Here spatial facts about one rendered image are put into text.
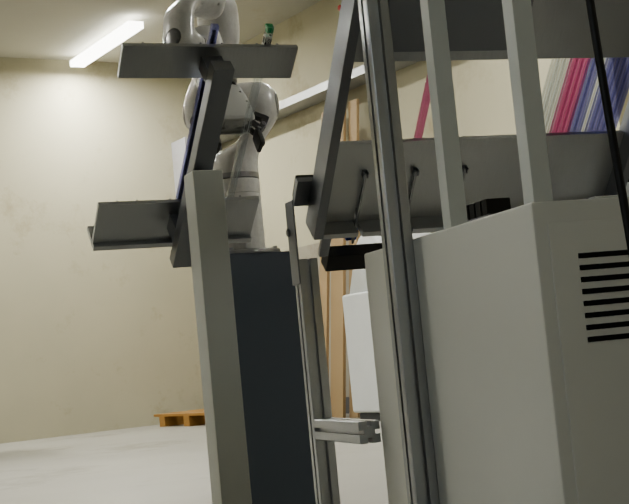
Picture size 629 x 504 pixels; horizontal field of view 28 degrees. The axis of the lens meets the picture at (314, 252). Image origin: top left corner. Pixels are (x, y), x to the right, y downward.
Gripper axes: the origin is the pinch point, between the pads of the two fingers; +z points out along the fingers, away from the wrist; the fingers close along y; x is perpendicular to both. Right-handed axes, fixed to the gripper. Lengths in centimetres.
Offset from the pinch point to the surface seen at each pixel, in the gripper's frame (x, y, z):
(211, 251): -1.8, 11.9, 25.2
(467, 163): 6.8, -45.0, 13.2
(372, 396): -450, -255, -194
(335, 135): 15.6, -12.4, 12.6
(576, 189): 1, -73, 17
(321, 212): -1.6, -13.2, 17.4
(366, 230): -6.3, -24.3, 18.9
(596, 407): 52, -11, 97
